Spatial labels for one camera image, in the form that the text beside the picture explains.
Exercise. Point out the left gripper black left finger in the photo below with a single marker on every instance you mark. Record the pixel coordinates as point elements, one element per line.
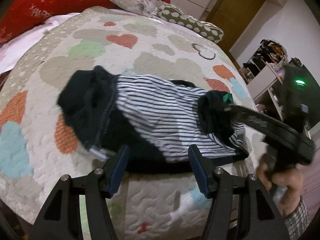
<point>72,199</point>

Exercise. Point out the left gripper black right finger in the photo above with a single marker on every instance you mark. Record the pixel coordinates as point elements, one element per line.
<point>241,207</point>

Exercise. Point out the navy striped child pants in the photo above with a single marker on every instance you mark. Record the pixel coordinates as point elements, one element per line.
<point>157,119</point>

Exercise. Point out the grey patterned sleeve forearm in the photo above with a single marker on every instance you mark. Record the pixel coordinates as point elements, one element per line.
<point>298,221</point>

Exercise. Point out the white shelf unit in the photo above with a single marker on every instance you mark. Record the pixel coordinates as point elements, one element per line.
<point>264,74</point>

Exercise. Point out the heart patterned quilt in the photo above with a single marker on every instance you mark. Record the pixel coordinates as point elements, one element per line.
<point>37,148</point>

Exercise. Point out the olive dotted bolster pillow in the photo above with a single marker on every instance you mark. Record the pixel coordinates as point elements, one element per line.
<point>173,14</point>

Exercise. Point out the brown wooden door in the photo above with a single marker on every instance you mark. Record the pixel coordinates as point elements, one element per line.
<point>233,17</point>

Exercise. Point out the white bed sheet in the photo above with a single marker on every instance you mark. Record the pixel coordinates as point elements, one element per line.
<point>12,51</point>

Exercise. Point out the long red pillow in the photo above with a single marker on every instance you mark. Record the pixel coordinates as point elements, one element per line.
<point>23,15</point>

